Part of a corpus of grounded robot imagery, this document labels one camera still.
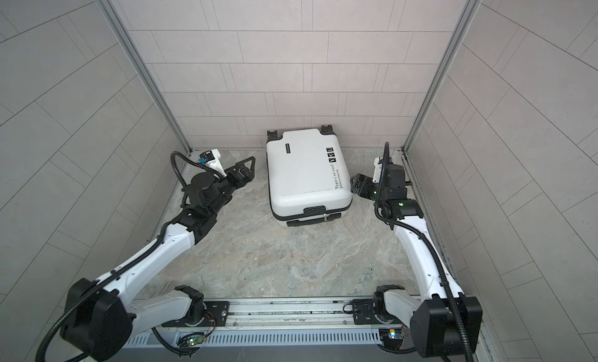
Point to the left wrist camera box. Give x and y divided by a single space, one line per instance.
211 159

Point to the small circuit board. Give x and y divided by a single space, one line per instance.
192 340
392 339

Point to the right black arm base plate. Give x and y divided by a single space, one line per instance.
365 312

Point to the right aluminium corner post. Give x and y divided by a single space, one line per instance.
465 19

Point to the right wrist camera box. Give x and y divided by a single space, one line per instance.
379 163

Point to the aluminium corner post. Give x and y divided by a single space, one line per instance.
108 11
465 19

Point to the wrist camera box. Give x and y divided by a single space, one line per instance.
379 163
211 159

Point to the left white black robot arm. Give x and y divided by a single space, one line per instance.
101 315

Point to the aluminium mounting rail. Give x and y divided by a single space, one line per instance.
277 322

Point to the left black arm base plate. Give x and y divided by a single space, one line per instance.
212 313

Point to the black suitcase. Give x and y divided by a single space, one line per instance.
309 182

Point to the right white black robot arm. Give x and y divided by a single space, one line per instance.
442 320

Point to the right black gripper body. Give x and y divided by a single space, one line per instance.
375 191

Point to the left aluminium corner post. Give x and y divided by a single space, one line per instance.
108 11

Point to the right small circuit board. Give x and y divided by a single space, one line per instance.
392 339

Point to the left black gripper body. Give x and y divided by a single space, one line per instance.
230 184

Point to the left small circuit board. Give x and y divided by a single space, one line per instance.
192 340

